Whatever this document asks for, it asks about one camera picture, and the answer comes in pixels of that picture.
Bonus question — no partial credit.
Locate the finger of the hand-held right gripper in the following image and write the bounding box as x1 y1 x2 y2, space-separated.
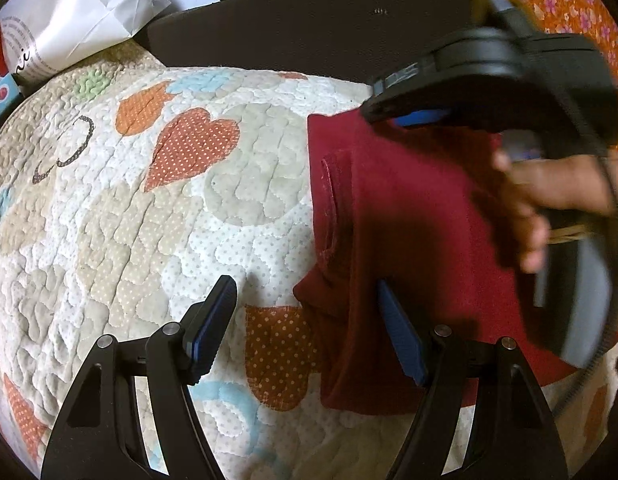
361 57 460 128

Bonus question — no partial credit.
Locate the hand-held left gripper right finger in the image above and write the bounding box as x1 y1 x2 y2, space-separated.
376 280 570 480

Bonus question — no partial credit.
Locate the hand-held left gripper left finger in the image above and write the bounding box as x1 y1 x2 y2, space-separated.
40 275 238 480

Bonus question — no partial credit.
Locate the maroon t-shirt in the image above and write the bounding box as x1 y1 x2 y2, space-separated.
293 110 580 416

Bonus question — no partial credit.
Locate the person's right hand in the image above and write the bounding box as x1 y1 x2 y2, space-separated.
491 150 618 275

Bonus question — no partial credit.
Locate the orange floral cloth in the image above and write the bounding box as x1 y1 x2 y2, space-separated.
481 0 618 153

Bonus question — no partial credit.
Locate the quilted heart-pattern blanket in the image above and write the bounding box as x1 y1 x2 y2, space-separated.
0 40 618 480

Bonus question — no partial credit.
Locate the black cushion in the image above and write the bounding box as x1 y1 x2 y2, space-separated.
146 0 494 96

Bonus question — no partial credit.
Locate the blue box with coloured dots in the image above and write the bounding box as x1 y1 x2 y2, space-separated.
0 72 20 131

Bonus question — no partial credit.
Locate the white paper bag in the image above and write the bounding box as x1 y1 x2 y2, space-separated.
0 0 172 83

